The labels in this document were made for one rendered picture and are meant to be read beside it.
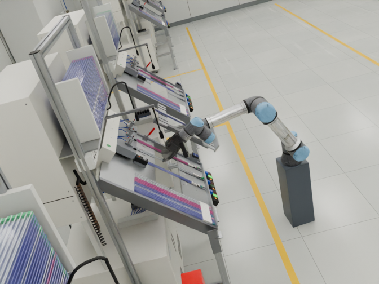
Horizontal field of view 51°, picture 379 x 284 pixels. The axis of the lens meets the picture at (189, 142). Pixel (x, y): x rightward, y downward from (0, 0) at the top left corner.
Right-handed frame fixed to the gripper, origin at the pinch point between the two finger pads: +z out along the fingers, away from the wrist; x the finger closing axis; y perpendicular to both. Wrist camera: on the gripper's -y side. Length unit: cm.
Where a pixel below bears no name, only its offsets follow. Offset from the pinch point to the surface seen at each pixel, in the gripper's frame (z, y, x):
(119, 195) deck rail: 9, 26, 49
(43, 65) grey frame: -27, 91, 53
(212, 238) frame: -1, -30, 53
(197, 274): 3, -17, 82
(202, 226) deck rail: -2, -22, 49
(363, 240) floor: -45, -145, 18
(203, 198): -3.8, -26.6, 22.3
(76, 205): 27, 39, 49
